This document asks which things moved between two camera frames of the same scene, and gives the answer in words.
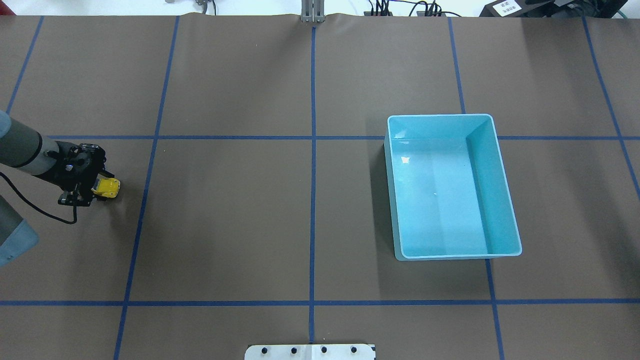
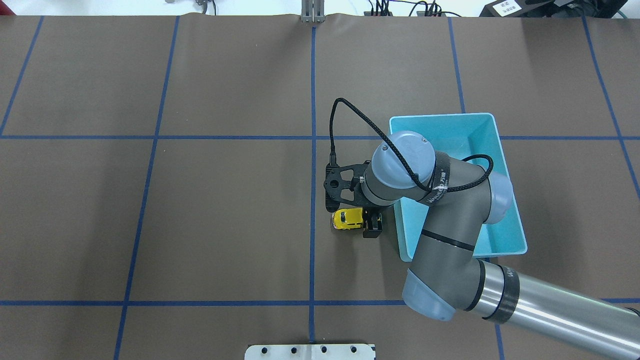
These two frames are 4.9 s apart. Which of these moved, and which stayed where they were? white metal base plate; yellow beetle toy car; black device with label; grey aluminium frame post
Moved: yellow beetle toy car
Stayed: grey aluminium frame post; white metal base plate; black device with label
